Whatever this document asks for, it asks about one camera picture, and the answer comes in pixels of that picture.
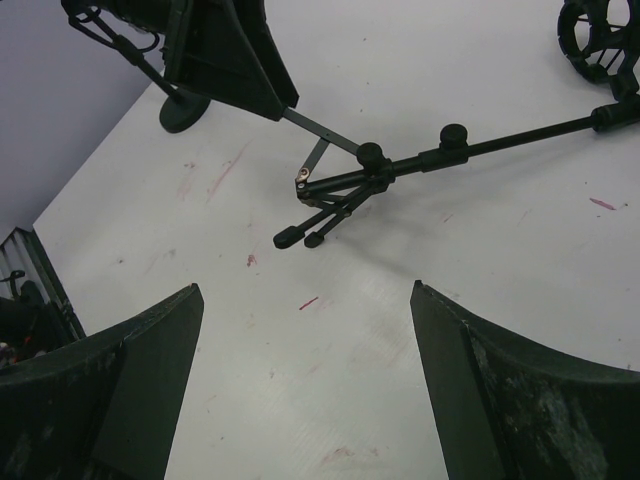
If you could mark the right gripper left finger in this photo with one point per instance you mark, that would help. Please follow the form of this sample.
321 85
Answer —
106 406

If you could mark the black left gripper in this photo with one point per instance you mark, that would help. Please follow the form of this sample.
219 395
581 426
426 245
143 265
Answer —
222 50

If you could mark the round-base mic stand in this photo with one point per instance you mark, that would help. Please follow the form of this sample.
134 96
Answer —
181 109

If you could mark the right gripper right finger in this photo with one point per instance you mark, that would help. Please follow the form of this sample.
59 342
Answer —
506 407

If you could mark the tripod stand with shock mount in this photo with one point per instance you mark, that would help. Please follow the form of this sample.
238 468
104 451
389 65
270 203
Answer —
601 52

